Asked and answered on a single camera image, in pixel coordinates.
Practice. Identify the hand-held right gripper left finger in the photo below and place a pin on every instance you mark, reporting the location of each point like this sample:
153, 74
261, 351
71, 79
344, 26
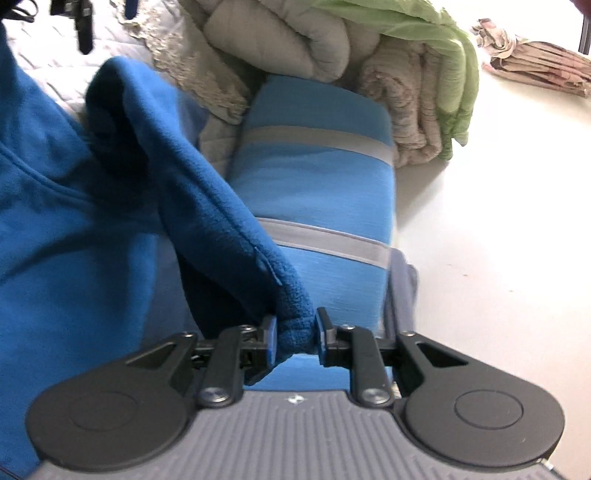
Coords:
272, 344

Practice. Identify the blue grey-striped pillow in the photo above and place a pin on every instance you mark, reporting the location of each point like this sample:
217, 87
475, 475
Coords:
318, 194

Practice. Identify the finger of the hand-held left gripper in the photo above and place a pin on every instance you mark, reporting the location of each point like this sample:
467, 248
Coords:
85, 32
131, 8

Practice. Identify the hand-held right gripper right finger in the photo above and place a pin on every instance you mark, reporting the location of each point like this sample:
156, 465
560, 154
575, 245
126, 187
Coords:
322, 337

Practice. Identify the grey-blue folded garment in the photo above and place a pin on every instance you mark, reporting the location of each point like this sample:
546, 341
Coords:
401, 295

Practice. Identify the floral curtain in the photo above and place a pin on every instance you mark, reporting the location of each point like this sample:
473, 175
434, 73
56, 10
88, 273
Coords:
535, 64

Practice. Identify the blue fleece jacket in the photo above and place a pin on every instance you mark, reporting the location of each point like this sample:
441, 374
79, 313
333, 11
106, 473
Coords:
92, 240

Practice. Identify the green cloth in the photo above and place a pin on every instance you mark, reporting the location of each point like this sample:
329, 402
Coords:
443, 60

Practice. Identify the beige rolled quilt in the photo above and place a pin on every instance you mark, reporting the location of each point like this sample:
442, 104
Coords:
286, 37

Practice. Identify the grey quilted cover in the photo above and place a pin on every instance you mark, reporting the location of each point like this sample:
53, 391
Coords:
217, 143

